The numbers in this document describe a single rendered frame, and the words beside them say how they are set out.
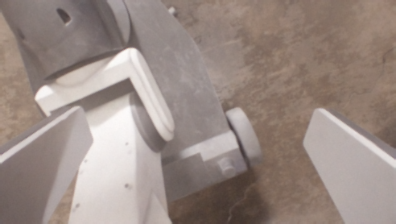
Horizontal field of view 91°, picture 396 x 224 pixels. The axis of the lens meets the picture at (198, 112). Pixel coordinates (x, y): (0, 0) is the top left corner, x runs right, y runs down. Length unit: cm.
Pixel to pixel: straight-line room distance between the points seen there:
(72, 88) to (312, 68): 75
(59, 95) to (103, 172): 16
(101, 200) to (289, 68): 70
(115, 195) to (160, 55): 35
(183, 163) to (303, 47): 58
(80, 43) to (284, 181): 90
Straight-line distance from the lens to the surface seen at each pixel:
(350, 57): 94
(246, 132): 59
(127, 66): 37
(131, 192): 30
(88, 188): 35
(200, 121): 56
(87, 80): 39
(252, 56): 74
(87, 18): 40
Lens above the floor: 70
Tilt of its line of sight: 72 degrees down
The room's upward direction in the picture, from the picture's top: 163 degrees clockwise
